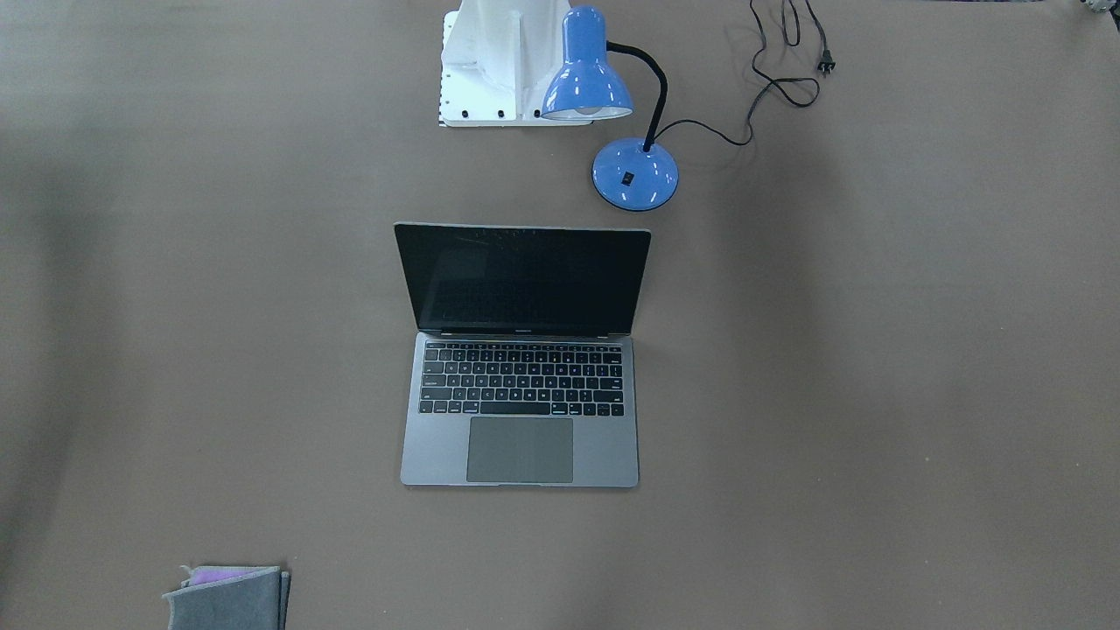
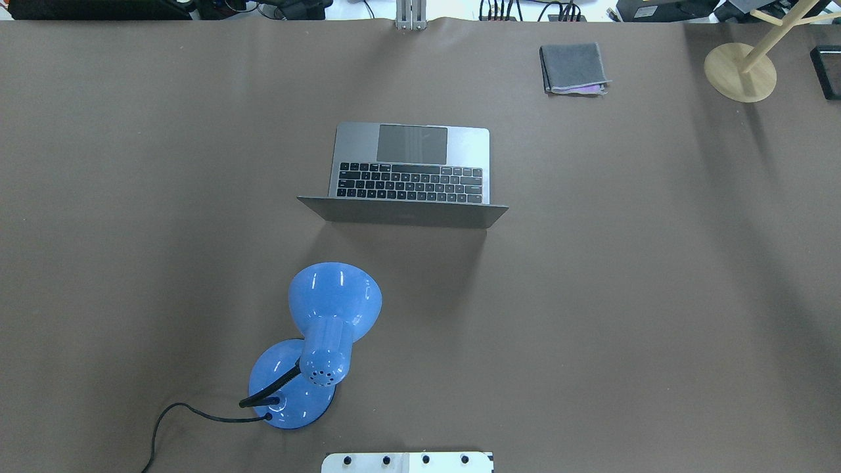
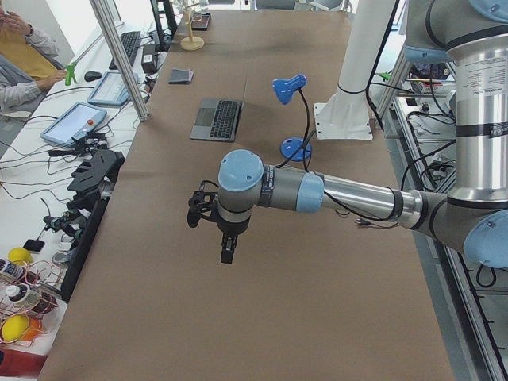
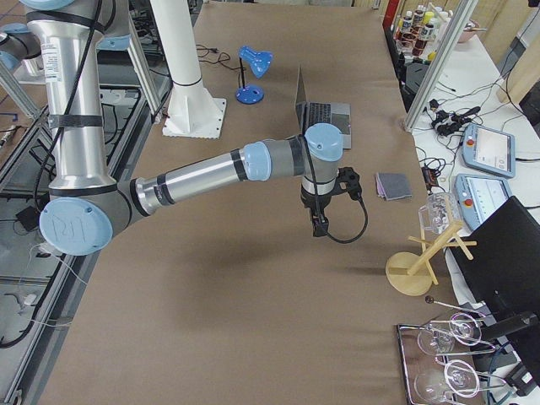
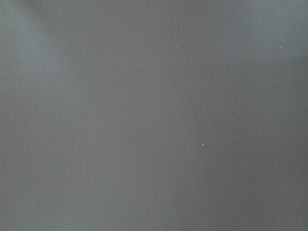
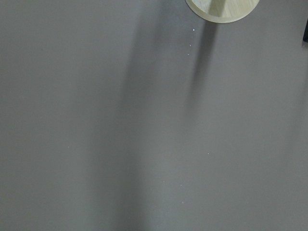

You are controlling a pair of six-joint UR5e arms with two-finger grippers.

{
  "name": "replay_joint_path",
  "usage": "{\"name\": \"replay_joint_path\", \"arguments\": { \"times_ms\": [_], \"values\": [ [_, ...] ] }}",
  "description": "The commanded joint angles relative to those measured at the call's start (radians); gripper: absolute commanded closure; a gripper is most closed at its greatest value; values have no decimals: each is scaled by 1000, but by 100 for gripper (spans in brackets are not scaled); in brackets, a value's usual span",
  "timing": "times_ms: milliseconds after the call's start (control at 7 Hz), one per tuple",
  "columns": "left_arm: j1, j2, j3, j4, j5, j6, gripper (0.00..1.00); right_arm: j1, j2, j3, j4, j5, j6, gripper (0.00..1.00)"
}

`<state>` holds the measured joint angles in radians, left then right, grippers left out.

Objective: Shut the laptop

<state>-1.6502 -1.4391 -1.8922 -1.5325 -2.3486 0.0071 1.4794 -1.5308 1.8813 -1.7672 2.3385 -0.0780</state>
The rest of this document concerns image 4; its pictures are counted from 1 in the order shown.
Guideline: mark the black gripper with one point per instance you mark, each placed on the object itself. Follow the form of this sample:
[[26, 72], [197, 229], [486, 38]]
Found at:
[[315, 205]]

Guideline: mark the grey laptop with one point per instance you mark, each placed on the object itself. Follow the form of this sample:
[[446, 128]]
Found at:
[[310, 112]]

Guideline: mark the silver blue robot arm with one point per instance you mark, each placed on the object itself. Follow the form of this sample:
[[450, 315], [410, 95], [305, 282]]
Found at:
[[87, 206]]

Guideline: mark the folded grey purple cloth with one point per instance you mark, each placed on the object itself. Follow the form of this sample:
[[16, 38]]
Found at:
[[392, 186]]

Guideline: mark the wooden mug tree stand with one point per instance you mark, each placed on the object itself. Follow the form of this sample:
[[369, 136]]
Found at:
[[412, 274]]

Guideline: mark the clear glass mug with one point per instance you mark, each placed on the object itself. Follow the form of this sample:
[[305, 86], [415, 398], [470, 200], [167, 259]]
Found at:
[[438, 212]]

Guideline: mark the small black electronics box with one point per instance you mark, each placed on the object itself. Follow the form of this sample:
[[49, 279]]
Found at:
[[430, 177]]

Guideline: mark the lower blue teach pendant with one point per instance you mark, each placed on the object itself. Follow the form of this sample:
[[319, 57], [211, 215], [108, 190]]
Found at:
[[479, 196]]

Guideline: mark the blue teach pendant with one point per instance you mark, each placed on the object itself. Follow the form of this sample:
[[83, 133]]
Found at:
[[479, 196], [489, 150]]

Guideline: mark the upper clear wine glass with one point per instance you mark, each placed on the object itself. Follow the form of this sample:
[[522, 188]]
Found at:
[[441, 336]]

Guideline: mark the clear wine glass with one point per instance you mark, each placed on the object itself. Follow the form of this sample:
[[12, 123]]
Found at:
[[441, 336], [451, 383]]

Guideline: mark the blue desk lamp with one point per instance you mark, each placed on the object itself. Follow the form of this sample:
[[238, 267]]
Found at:
[[259, 62]]

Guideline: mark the upper blue teach pendant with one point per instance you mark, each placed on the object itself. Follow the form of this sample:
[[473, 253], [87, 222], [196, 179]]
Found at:
[[489, 150]]

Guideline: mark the black office chair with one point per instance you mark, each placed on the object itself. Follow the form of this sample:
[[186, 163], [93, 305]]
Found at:
[[504, 273]]

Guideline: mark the lower clear wine glass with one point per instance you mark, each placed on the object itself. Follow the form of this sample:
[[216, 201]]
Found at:
[[451, 383]]

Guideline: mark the rack of paint bottles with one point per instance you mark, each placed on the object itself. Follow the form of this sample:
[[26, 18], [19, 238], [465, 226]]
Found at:
[[418, 30]]

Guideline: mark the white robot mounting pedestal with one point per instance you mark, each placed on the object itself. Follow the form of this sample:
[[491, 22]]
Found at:
[[192, 112]]

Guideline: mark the metal wire glass rack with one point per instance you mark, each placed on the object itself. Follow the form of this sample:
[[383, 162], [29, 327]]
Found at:
[[437, 358]]

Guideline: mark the aluminium frame post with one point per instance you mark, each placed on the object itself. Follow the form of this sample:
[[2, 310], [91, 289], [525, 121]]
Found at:
[[452, 33]]

